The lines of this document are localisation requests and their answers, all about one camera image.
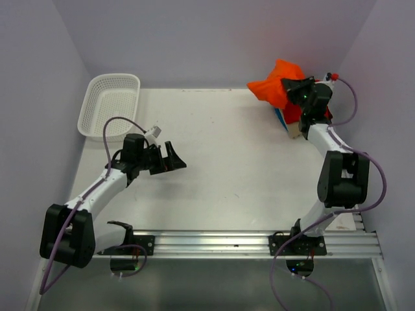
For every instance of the orange t shirt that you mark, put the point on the orange t shirt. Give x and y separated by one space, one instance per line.
271 89

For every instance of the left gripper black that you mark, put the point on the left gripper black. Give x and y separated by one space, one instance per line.
174 162

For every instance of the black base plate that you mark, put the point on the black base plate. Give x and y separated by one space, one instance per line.
302 246
147 242

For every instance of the folded blue t shirt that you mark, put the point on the folded blue t shirt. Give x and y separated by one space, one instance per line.
281 118

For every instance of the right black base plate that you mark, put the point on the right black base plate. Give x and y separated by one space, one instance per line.
302 246

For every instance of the folded beige t shirt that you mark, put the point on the folded beige t shirt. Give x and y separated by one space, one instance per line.
294 130

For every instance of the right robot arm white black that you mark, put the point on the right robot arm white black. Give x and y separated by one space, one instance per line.
343 180

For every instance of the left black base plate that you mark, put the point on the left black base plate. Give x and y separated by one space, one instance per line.
147 242

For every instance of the white plastic basket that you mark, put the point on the white plastic basket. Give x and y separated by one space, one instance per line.
107 96

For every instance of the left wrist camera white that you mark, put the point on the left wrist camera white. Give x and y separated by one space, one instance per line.
152 134

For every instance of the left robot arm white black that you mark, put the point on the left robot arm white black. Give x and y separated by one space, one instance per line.
69 235

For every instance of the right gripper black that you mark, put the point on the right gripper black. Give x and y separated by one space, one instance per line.
294 87

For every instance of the folded red t shirt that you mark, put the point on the folded red t shirt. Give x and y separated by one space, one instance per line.
291 113

